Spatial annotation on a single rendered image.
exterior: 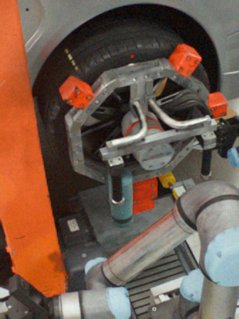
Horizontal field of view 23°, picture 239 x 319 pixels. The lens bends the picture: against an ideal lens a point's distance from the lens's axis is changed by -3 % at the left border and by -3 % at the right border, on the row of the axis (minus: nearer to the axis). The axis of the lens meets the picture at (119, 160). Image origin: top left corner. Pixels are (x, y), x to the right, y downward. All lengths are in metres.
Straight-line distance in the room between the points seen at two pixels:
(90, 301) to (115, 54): 1.04
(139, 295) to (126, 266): 1.32
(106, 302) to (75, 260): 1.12
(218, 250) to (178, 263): 1.67
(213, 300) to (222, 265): 0.18
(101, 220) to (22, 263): 0.86
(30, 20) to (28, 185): 0.60
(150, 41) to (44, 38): 0.38
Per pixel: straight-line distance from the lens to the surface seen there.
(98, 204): 2.83
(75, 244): 2.50
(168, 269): 2.83
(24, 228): 1.85
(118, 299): 1.31
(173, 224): 1.31
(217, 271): 1.17
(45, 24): 2.02
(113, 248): 2.75
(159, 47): 2.15
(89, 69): 2.09
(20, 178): 1.69
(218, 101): 2.34
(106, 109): 2.26
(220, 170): 3.29
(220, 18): 2.28
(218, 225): 1.17
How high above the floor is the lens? 2.37
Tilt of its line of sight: 45 degrees down
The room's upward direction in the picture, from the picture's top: 3 degrees counter-clockwise
